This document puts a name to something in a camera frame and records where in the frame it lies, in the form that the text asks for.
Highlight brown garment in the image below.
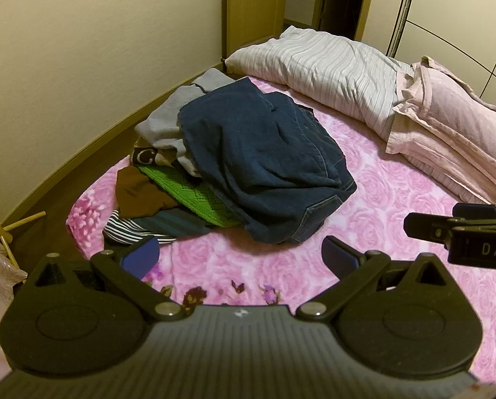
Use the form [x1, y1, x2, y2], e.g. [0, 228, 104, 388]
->
[115, 166, 182, 219]

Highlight striped pillow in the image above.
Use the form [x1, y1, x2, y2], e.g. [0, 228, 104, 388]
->
[404, 154, 487, 205]

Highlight white striped duvet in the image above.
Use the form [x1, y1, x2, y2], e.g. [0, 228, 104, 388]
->
[225, 26, 411, 142]

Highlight black printed garment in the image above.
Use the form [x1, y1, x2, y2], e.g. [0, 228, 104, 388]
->
[131, 146, 159, 166]

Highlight green knit garment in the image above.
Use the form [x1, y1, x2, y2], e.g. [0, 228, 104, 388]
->
[135, 160, 242, 228]

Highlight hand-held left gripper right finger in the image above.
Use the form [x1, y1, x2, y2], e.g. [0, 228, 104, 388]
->
[295, 236, 460, 322]

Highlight pink floral blanket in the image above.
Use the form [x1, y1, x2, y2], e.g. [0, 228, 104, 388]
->
[67, 75, 496, 387]

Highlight wooden door frame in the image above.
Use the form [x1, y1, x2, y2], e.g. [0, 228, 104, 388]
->
[223, 0, 377, 57]

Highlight pink pillow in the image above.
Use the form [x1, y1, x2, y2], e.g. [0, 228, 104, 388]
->
[412, 56, 496, 167]
[387, 70, 496, 200]

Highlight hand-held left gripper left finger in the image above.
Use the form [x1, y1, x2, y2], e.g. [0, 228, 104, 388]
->
[25, 235, 186, 322]

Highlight grey sweatshirt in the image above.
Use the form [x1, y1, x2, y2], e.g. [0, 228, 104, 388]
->
[135, 68, 236, 177]

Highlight striped navy white garment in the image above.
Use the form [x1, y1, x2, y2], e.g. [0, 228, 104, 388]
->
[103, 210, 178, 245]

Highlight cream wardrobe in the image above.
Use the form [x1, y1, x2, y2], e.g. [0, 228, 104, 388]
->
[387, 0, 496, 104]

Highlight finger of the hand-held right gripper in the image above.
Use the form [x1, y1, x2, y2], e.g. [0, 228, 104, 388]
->
[404, 212, 460, 242]
[453, 203, 496, 220]

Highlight wooden rack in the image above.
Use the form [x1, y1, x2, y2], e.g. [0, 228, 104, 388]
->
[0, 211, 47, 267]

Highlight dark blue jeans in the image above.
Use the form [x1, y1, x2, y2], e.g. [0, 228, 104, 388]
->
[177, 80, 357, 245]

